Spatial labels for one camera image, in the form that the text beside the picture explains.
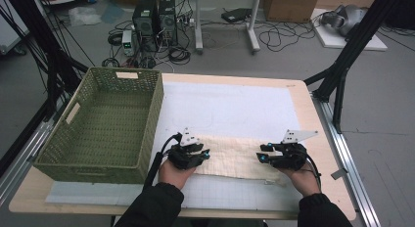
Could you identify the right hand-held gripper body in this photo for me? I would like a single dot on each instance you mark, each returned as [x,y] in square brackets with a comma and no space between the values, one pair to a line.
[290,157]

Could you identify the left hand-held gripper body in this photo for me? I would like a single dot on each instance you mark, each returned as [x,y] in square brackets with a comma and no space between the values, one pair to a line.
[184,157]

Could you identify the cream printed baby garment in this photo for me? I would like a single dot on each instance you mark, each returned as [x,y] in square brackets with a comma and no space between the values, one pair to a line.
[235,158]

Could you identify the green woven basket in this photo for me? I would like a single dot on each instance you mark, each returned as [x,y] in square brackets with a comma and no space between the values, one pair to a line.
[107,122]

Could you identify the person's left hand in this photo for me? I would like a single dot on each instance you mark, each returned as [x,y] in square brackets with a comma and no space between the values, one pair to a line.
[174,176]

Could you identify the person's right hand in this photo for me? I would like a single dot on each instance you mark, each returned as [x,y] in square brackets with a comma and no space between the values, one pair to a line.
[305,183]

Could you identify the white grid mat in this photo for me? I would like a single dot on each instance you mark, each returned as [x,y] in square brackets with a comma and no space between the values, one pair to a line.
[228,103]

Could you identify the white desk leg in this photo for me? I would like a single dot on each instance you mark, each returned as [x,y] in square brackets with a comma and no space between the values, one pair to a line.
[198,24]
[253,28]

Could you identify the white floor board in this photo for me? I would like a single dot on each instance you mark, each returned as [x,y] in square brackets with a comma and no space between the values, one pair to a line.
[332,41]

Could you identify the grey power supply unit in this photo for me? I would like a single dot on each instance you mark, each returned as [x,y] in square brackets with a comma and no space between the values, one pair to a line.
[128,42]

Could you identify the slim black computer tower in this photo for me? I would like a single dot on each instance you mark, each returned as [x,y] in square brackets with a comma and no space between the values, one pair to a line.
[168,23]

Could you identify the black flat device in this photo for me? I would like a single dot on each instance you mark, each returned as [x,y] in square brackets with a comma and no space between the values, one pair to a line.
[236,15]

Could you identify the large black computer tower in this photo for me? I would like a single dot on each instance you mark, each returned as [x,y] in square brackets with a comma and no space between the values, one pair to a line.
[145,24]

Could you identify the large cardboard box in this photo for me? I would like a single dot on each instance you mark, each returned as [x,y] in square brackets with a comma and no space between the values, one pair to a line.
[290,7]

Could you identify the grey rounded device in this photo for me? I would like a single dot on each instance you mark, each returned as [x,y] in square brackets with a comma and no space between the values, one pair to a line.
[349,18]

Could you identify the clear plastic bag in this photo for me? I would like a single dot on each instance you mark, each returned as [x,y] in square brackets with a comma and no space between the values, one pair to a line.
[84,16]

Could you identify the white cabinet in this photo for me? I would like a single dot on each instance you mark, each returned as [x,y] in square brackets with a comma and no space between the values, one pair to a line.
[9,28]

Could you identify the small grey bracket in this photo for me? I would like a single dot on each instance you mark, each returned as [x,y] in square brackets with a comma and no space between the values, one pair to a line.
[339,173]

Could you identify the aluminium rail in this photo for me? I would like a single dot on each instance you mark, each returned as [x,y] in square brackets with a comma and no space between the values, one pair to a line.
[349,161]
[19,165]

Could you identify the black metal frame stand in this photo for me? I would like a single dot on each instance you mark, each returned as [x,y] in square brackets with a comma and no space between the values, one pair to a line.
[44,34]
[355,41]

